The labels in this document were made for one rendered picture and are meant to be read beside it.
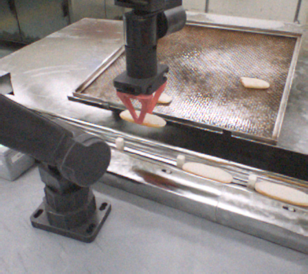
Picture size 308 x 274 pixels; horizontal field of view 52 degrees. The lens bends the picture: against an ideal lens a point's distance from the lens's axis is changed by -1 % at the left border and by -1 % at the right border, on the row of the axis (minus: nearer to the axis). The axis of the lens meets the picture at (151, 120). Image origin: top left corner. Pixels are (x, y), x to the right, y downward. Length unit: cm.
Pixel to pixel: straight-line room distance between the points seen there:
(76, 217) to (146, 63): 28
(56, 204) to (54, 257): 8
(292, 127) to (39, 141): 51
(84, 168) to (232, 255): 27
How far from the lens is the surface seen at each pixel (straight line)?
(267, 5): 427
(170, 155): 66
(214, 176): 61
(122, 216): 59
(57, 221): 56
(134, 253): 54
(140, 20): 52
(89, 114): 88
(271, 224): 55
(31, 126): 43
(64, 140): 46
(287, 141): 69
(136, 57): 54
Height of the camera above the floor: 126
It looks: 31 degrees down
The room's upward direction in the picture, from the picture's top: straight up
